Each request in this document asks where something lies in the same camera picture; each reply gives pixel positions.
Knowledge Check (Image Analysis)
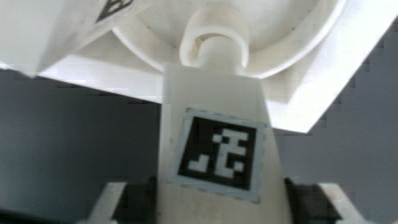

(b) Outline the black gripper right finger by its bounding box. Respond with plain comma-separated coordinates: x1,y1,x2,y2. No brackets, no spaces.
285,178,374,224

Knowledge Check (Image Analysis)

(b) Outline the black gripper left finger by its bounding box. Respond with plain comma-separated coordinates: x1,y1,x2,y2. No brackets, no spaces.
77,177,157,224

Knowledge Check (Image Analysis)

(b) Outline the white round stool seat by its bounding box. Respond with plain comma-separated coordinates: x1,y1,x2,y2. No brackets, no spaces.
113,0,349,79

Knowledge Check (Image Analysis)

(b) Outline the white stool leg with tags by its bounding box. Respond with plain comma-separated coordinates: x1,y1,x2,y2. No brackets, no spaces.
0,0,155,77

